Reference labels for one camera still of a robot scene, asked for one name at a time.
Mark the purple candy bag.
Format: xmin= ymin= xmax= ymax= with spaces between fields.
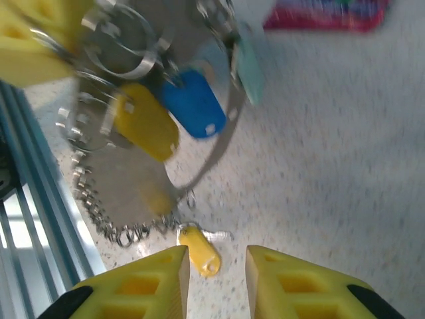
xmin=263 ymin=0 xmax=390 ymax=33

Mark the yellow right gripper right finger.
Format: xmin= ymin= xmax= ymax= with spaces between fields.
xmin=245 ymin=245 xmax=408 ymax=319

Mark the light teal tag key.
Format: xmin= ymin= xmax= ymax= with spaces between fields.
xmin=231 ymin=22 xmax=266 ymax=106

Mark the dark blue tag key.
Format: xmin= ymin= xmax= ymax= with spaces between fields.
xmin=161 ymin=68 xmax=228 ymax=140

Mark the yellow tag key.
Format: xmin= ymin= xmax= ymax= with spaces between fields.
xmin=177 ymin=225 xmax=234 ymax=278
xmin=111 ymin=82 xmax=181 ymax=163

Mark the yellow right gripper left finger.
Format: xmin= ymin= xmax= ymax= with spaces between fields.
xmin=36 ymin=245 xmax=191 ymax=319

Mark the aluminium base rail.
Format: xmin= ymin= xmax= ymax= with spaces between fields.
xmin=0 ymin=81 xmax=107 ymax=319

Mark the metal keyring with chain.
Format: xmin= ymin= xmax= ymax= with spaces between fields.
xmin=29 ymin=0 xmax=248 ymax=249

